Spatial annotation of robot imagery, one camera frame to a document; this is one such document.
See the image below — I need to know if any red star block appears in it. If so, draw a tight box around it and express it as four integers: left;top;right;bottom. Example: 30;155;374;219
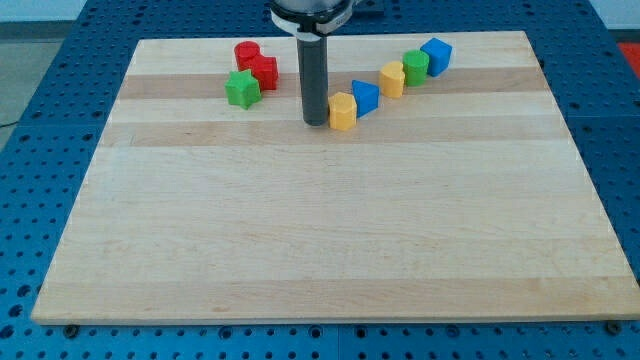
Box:
249;55;279;91

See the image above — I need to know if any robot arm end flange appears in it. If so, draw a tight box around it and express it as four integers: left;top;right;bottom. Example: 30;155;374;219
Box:
270;0;360;42

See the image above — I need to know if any green star block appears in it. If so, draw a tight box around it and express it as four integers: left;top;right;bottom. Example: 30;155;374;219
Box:
224;69;262;109

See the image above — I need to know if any yellow hexagon block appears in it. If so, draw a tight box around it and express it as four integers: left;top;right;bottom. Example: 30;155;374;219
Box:
329;92;357;131

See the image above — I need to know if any blue triangle block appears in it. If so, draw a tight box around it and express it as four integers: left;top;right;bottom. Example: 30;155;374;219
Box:
351;80;380;118

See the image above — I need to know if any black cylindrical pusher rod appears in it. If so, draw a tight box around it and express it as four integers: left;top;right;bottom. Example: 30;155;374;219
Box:
297;33;328;127

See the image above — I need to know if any yellow heart block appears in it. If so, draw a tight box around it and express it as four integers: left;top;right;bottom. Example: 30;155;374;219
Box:
379;61;405;99

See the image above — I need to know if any wooden board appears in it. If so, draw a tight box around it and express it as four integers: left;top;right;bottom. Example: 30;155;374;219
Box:
31;31;639;325

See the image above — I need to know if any red cylinder block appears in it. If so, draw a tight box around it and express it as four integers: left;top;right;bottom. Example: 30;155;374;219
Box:
234;41;261;71

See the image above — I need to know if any green cylinder block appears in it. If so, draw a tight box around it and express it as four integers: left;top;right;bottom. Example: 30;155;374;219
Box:
402;50;430;87

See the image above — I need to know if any blue cube block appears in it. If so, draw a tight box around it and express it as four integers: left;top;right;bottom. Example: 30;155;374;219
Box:
420;38;453;77

